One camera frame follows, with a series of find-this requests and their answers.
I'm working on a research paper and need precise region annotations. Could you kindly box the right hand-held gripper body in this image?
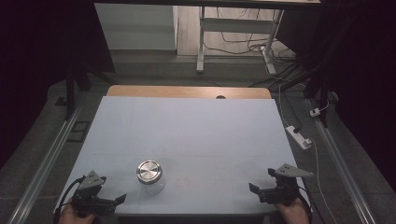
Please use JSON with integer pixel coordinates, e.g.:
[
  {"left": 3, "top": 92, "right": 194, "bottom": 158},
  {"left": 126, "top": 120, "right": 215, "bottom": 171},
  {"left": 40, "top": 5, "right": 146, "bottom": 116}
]
[{"left": 259, "top": 163, "right": 315, "bottom": 207}]

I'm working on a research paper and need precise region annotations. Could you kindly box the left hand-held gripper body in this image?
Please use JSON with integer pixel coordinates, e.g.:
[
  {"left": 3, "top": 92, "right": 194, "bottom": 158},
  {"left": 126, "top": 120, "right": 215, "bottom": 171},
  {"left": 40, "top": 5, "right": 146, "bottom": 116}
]
[{"left": 71, "top": 170, "right": 117, "bottom": 217}]

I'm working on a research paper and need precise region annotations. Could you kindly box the clear glass jar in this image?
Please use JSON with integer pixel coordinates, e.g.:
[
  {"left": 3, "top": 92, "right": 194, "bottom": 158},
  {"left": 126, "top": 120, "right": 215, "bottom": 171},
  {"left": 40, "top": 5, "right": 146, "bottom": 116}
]
[{"left": 138, "top": 174, "right": 165, "bottom": 196}]

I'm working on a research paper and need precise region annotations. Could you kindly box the person's right hand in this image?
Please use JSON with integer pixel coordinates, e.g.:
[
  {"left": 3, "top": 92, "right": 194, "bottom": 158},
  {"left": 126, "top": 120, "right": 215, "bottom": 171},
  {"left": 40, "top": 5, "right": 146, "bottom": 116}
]
[{"left": 275, "top": 197, "right": 310, "bottom": 224}]

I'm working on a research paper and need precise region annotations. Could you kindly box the person's left hand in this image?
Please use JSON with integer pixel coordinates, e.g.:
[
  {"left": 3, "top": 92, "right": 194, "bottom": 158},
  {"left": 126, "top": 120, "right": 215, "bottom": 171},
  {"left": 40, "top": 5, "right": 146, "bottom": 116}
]
[{"left": 57, "top": 203, "right": 98, "bottom": 224}]

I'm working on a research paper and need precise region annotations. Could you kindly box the white power strip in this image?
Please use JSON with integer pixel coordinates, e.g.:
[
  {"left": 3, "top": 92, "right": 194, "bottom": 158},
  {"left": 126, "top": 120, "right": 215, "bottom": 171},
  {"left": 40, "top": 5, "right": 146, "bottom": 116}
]
[{"left": 285, "top": 124, "right": 313, "bottom": 151}]

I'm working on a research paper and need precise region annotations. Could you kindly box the black floor plate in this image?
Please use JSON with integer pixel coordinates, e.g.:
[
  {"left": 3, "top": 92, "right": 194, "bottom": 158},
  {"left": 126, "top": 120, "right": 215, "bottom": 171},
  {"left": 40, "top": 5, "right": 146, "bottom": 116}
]
[{"left": 66, "top": 120, "right": 92, "bottom": 144}]

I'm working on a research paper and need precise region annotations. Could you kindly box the black metal stand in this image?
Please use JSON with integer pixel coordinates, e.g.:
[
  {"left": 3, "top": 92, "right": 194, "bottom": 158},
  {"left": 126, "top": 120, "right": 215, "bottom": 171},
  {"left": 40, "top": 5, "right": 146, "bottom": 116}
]
[
  {"left": 270, "top": 59, "right": 332, "bottom": 129},
  {"left": 63, "top": 60, "right": 117, "bottom": 121}
]

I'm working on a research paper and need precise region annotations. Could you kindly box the wooden table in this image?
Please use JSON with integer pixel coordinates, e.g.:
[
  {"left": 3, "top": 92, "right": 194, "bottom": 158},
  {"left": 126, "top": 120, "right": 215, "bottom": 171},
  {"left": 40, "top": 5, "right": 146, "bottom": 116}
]
[{"left": 106, "top": 84, "right": 273, "bottom": 100}]

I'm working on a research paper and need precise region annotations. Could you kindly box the dark curtain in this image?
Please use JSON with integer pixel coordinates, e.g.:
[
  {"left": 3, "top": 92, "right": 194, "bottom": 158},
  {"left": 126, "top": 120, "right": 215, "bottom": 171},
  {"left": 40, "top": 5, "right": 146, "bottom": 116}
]
[
  {"left": 276, "top": 0, "right": 396, "bottom": 192},
  {"left": 0, "top": 0, "right": 117, "bottom": 171}
]

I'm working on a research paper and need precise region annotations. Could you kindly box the white cabinet panel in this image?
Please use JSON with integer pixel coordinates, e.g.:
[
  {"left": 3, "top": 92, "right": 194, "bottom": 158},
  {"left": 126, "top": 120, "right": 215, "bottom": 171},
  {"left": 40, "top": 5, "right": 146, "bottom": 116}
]
[{"left": 94, "top": 3, "right": 179, "bottom": 51}]

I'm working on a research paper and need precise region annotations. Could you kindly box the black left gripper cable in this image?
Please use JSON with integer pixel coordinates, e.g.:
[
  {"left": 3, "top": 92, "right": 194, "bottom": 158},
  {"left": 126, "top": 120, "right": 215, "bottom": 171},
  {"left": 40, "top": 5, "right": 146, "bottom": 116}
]
[{"left": 52, "top": 175, "right": 87, "bottom": 224}]

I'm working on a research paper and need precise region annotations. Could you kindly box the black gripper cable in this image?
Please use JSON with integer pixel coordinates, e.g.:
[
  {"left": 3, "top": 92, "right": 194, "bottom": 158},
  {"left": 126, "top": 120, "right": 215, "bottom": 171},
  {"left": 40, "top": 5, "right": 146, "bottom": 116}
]
[
  {"left": 297, "top": 185, "right": 314, "bottom": 224},
  {"left": 52, "top": 175, "right": 87, "bottom": 224}
]

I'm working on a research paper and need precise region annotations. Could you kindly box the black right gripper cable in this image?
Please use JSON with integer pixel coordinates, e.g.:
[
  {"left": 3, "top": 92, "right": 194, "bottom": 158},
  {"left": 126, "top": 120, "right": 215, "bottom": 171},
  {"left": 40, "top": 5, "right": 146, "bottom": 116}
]
[{"left": 297, "top": 185, "right": 314, "bottom": 224}]

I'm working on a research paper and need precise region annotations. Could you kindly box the white power strip cable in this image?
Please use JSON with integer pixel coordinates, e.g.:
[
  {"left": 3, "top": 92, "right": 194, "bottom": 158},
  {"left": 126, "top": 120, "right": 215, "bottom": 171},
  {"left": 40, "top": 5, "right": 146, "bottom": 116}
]
[{"left": 309, "top": 138, "right": 339, "bottom": 224}]

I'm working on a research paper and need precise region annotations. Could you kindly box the metal floor rail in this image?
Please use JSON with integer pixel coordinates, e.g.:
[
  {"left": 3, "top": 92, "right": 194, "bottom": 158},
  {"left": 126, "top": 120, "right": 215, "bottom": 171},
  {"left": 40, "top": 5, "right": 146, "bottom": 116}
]
[
  {"left": 7, "top": 102, "right": 86, "bottom": 224},
  {"left": 307, "top": 98, "right": 378, "bottom": 224}
]

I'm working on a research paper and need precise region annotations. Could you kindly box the tangle of dark floor cables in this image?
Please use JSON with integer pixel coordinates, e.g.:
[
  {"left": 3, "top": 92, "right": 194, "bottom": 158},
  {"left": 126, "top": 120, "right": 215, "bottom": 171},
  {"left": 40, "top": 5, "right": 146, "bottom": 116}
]
[{"left": 204, "top": 7, "right": 300, "bottom": 59}]

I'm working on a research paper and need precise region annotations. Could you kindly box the white desk frame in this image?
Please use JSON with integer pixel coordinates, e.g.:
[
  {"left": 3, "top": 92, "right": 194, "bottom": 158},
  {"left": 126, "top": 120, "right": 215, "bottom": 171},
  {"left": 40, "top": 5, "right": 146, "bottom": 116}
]
[{"left": 195, "top": 6, "right": 286, "bottom": 76}]

